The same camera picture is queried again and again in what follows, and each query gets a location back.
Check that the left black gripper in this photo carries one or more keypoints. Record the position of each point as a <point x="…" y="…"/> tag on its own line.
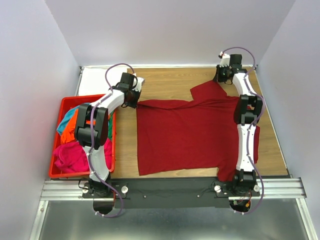
<point x="134" y="104"/>

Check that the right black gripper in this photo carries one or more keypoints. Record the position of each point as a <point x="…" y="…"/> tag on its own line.
<point x="216" y="78"/>

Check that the dark red t shirt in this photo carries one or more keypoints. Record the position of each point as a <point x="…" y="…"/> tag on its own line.
<point x="178" y="134"/>

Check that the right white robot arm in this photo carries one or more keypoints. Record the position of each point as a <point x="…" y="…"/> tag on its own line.
<point x="246" y="115"/>

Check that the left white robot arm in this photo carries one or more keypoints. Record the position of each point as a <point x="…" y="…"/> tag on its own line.
<point x="91" y="129"/>

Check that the green t shirt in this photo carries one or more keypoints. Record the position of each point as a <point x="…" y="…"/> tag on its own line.
<point x="112" y="126"/>

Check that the folded white t shirt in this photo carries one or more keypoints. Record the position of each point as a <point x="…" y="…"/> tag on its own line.
<point x="93" y="81"/>

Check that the orange t shirt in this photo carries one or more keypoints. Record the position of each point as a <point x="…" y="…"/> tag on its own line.
<point x="68" y="135"/>

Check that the teal t shirt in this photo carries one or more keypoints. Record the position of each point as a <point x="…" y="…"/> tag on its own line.
<point x="65" y="120"/>

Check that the magenta t shirt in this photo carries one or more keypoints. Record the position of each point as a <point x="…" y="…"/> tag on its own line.
<point x="71" y="158"/>

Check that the red plastic bin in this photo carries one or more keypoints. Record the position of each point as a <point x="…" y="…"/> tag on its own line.
<point x="66" y="104"/>

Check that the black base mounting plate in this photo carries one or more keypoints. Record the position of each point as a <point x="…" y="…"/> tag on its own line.
<point x="166" y="193"/>

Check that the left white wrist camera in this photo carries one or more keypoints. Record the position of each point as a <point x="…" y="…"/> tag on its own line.
<point x="139" y="84"/>

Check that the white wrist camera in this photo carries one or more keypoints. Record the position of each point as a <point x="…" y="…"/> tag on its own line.
<point x="139" y="84"/>
<point x="224" y="59"/>

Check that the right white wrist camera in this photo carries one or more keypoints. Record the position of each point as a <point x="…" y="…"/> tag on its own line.
<point x="224" y="59"/>

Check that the aluminium frame rail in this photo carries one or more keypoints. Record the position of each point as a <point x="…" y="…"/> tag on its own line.
<point x="272" y="188"/>

